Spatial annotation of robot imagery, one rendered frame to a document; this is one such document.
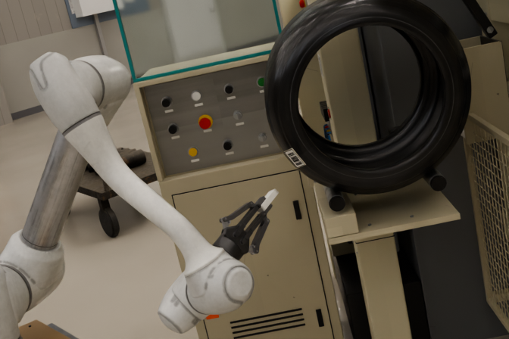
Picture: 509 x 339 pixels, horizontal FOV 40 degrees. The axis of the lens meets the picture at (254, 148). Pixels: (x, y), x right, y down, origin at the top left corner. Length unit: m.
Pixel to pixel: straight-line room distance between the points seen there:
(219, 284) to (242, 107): 1.17
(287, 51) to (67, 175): 0.65
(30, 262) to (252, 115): 0.98
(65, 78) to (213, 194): 1.07
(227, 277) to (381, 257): 1.04
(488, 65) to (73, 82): 1.25
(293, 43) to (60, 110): 0.62
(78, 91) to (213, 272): 0.51
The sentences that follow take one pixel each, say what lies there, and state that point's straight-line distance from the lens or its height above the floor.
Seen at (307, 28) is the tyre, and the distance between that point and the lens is 1.83.
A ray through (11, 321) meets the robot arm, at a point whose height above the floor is 0.84.
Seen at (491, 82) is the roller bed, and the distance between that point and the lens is 2.26.
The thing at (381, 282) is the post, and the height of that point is 0.46.
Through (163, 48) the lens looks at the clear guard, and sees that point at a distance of 2.49.
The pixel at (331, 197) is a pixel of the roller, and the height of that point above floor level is 0.92.
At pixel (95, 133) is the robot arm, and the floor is 1.28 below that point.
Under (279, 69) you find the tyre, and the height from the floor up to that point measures 1.29.
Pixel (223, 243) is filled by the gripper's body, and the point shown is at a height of 0.95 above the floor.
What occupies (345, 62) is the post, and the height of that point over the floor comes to 1.22.
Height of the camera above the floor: 1.54
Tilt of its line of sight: 14 degrees down
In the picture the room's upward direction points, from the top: 12 degrees counter-clockwise
